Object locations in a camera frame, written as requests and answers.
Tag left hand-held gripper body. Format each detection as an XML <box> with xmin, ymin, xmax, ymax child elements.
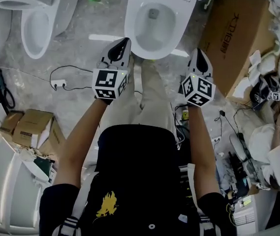
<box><xmin>92</xmin><ymin>57</ymin><xmax>130</xmax><ymax>100</ymax></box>

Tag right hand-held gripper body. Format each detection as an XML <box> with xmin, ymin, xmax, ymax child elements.
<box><xmin>180</xmin><ymin>70</ymin><xmax>217</xmax><ymax>108</ymax></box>

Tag person's right forearm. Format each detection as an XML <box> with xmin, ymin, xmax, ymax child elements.
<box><xmin>186</xmin><ymin>104</ymin><xmax>223</xmax><ymax>196</ymax></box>

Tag person's left forearm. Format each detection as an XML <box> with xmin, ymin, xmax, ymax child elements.
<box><xmin>53</xmin><ymin>97</ymin><xmax>115</xmax><ymax>188</ymax></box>

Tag white ceramic toilet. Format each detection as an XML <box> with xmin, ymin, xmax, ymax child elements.
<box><xmin>124</xmin><ymin>0</ymin><xmax>200</xmax><ymax>60</ymax></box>
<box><xmin>0</xmin><ymin>0</ymin><xmax>84</xmax><ymax>60</ymax></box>

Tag white paper sheet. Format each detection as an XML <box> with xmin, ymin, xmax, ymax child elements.
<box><xmin>233</xmin><ymin>76</ymin><xmax>253</xmax><ymax>98</ymax></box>
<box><xmin>248</xmin><ymin>49</ymin><xmax>262</xmax><ymax>67</ymax></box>

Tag person's beige trousers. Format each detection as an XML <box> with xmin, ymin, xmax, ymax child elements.
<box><xmin>104</xmin><ymin>55</ymin><xmax>176</xmax><ymax>139</ymax></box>

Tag large cardboard box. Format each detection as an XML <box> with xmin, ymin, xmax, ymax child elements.
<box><xmin>198</xmin><ymin>0</ymin><xmax>280</xmax><ymax>98</ymax></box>

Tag pale green long brush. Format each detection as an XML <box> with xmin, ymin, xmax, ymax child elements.
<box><xmin>259</xmin><ymin>40</ymin><xmax>280</xmax><ymax>59</ymax></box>

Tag small cardboard box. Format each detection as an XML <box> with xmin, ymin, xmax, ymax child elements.
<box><xmin>12</xmin><ymin>108</ymin><xmax>55</xmax><ymax>149</ymax></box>
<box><xmin>0</xmin><ymin>111</ymin><xmax>25</xmax><ymax>142</ymax></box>
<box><xmin>38</xmin><ymin>118</ymin><xmax>66</xmax><ymax>157</ymax></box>

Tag person's black printed shirt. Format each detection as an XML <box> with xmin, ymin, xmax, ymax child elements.
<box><xmin>38</xmin><ymin>124</ymin><xmax>238</xmax><ymax>236</ymax></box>

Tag dark green bag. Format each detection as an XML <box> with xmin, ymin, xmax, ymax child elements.
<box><xmin>32</xmin><ymin>155</ymin><xmax>55</xmax><ymax>179</ymax></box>

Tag white labelled carton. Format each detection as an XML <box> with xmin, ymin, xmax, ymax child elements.
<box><xmin>232</xmin><ymin>197</ymin><xmax>256</xmax><ymax>229</ymax></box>

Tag large white panel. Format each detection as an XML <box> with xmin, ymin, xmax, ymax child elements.
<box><xmin>0</xmin><ymin>131</ymin><xmax>56</xmax><ymax>236</ymax></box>

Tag black charger cable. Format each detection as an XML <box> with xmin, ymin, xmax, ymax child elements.
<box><xmin>214</xmin><ymin>109</ymin><xmax>244</xmax><ymax>142</ymax></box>

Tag white power strip with cable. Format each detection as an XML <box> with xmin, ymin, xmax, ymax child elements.
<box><xmin>49</xmin><ymin>64</ymin><xmax>94</xmax><ymax>92</ymax></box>

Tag white striped harness strap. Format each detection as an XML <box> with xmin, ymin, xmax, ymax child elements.
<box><xmin>52</xmin><ymin>172</ymin><xmax>99</xmax><ymax>236</ymax></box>
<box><xmin>186</xmin><ymin>163</ymin><xmax>216</xmax><ymax>233</ymax></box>

